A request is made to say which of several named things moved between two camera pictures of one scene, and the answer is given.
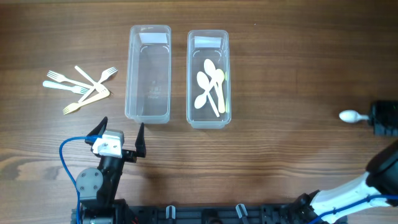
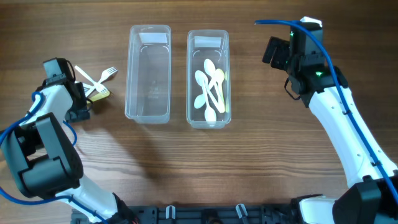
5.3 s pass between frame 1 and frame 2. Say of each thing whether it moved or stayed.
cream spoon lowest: stayed
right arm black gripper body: moved
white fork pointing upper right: stayed
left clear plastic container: stayed
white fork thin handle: stayed
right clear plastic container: stayed
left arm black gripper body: moved
